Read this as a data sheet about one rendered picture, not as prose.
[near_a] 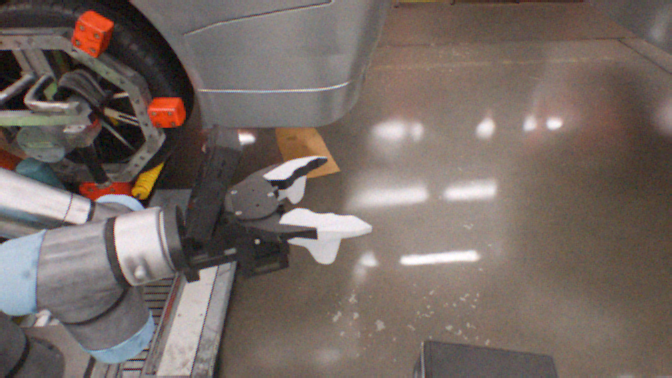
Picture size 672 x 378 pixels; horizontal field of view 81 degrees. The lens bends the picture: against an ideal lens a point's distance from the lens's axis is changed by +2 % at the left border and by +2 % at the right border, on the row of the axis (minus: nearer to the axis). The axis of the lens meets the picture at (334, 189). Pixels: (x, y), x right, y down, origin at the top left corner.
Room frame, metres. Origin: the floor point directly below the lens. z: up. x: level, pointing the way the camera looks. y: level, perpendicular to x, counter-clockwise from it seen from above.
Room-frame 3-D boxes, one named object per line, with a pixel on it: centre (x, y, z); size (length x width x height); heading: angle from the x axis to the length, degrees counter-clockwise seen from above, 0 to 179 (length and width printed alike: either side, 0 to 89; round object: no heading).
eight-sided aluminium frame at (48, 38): (1.11, 0.87, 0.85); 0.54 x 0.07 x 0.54; 91
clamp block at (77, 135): (0.91, 0.69, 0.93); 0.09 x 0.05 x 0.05; 1
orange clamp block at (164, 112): (1.12, 0.55, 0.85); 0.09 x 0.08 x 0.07; 91
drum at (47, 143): (1.04, 0.87, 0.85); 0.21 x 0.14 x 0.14; 1
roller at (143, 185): (1.22, 0.75, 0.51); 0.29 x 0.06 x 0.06; 1
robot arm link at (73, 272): (0.24, 0.27, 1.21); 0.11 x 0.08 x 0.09; 109
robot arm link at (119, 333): (0.25, 0.27, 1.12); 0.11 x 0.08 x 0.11; 19
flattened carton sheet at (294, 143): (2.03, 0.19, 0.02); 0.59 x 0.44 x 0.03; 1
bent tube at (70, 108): (0.99, 0.77, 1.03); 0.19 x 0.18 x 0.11; 1
